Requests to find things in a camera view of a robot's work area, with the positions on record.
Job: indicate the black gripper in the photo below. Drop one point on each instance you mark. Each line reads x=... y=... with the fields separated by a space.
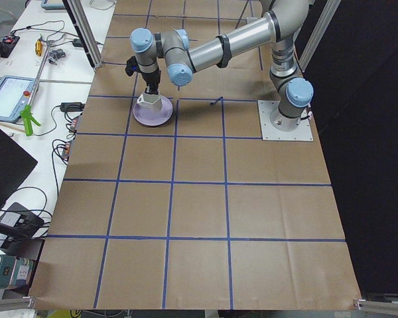
x=151 y=78

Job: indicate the white faceted cup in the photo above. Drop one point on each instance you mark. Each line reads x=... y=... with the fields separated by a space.
x=150 y=101

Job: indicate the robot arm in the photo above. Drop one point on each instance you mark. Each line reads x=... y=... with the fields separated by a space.
x=279 y=23

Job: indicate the lilac plate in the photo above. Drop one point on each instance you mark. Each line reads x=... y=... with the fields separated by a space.
x=152 y=118

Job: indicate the black power adapter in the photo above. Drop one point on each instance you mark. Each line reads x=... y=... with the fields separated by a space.
x=72 y=107

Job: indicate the yellow utility knife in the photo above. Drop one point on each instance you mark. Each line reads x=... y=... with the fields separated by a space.
x=38 y=47

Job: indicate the teach pendant tablet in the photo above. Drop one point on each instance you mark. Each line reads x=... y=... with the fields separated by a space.
x=14 y=95

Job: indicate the black monitor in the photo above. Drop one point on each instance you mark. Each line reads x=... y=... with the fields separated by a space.
x=15 y=166

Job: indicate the green tin box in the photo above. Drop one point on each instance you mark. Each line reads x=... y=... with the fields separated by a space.
x=15 y=272

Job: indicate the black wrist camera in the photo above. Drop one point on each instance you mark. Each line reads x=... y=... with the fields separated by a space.
x=131 y=66

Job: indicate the aluminium frame post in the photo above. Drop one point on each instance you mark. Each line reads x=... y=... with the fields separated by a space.
x=79 y=20

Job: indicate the green handled grabber tool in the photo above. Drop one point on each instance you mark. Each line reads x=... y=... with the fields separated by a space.
x=26 y=113

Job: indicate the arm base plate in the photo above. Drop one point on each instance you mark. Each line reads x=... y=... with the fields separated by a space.
x=301 y=130

